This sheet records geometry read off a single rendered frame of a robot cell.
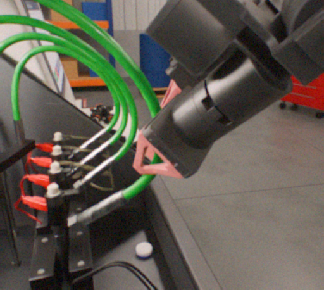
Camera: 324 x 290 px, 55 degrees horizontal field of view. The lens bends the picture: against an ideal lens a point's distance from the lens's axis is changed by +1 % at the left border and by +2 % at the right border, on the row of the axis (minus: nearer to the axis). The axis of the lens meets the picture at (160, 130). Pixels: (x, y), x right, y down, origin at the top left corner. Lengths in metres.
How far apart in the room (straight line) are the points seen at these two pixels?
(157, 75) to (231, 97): 5.05
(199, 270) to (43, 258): 0.28
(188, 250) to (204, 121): 0.40
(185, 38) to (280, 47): 0.07
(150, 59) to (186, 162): 5.00
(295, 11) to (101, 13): 5.58
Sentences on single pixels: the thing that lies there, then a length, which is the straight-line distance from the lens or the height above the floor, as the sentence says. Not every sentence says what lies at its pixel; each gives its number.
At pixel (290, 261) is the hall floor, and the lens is 2.13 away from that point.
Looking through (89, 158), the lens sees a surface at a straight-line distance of 0.69.
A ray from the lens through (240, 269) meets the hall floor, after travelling 2.00.
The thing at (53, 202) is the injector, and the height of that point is 1.09.
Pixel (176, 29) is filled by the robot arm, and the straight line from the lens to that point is 0.25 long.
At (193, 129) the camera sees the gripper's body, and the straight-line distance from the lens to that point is 0.30.
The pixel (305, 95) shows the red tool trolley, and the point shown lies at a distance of 4.72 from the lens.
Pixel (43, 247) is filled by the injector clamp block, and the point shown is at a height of 0.98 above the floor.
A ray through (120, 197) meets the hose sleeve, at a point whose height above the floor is 1.16.
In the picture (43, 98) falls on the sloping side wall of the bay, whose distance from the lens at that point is 0.81.
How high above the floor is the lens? 1.39
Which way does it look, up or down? 21 degrees down
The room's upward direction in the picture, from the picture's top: straight up
